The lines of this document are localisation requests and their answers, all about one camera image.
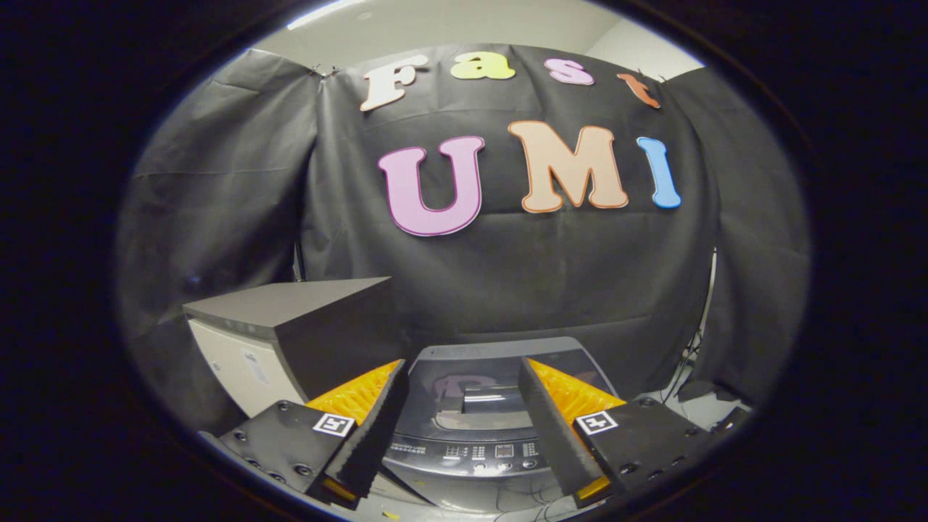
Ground grey washing machine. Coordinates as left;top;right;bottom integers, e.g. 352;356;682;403
380;336;640;517

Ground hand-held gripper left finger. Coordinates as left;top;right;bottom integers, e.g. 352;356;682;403
217;359;411;511

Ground black power box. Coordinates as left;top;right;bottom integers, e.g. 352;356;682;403
713;405;753;437

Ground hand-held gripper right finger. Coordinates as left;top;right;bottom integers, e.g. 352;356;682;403
518;356;726;508

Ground black floor cables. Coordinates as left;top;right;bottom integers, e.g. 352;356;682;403
661;328;710;408

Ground black backdrop cloth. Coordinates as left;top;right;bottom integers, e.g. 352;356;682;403
112;42;813;436

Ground black and white cabinet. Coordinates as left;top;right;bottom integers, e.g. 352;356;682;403
183;275;408;423

